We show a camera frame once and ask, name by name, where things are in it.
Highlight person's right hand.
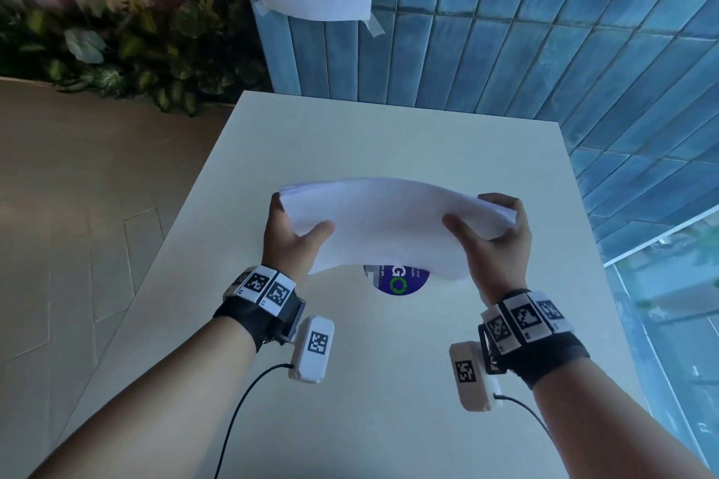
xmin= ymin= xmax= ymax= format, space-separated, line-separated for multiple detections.
xmin=442 ymin=193 xmax=533 ymax=306

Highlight person's left hand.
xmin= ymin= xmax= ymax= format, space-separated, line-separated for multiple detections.
xmin=262 ymin=193 xmax=337 ymax=283

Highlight stack of white paper sheets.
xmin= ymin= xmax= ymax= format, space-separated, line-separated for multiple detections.
xmin=279 ymin=177 xmax=518 ymax=282

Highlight person's right forearm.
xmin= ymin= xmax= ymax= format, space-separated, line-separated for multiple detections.
xmin=530 ymin=356 xmax=710 ymax=479

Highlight person's left forearm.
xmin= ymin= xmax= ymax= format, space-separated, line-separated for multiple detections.
xmin=28 ymin=315 xmax=259 ymax=479

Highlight white table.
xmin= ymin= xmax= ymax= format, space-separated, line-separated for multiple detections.
xmin=54 ymin=90 xmax=656 ymax=479

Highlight round blue sticker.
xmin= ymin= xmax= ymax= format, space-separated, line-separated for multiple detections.
xmin=363 ymin=263 xmax=432 ymax=297

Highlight black left wrist band with markers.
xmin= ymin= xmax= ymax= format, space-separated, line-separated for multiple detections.
xmin=213 ymin=265 xmax=307 ymax=354

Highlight black wrist band with markers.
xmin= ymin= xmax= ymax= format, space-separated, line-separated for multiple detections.
xmin=479 ymin=288 xmax=591 ymax=391
xmin=213 ymin=265 xmax=307 ymax=354

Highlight black right wrist band with markers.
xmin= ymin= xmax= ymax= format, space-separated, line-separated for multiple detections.
xmin=479 ymin=288 xmax=591 ymax=391

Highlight glass window panel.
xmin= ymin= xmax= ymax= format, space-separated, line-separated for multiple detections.
xmin=604 ymin=215 xmax=719 ymax=479

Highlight green leafy plants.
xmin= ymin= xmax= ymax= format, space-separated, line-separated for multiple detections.
xmin=0 ymin=0 xmax=271 ymax=117

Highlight white left wrist camera module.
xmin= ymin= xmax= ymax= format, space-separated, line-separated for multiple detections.
xmin=289 ymin=316 xmax=336 ymax=384

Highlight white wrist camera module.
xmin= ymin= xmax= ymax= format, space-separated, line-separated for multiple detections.
xmin=289 ymin=316 xmax=336 ymax=384
xmin=449 ymin=342 xmax=503 ymax=413

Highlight white right wrist camera module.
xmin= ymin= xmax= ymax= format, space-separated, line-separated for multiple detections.
xmin=449 ymin=342 xmax=503 ymax=413

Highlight black right camera cable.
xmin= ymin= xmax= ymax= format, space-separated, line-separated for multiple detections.
xmin=493 ymin=394 xmax=553 ymax=440

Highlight black camera cable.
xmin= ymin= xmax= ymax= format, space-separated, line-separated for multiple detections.
xmin=213 ymin=363 xmax=295 ymax=479
xmin=493 ymin=394 xmax=553 ymax=440

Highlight black left camera cable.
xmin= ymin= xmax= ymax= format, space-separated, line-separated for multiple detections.
xmin=213 ymin=363 xmax=295 ymax=479

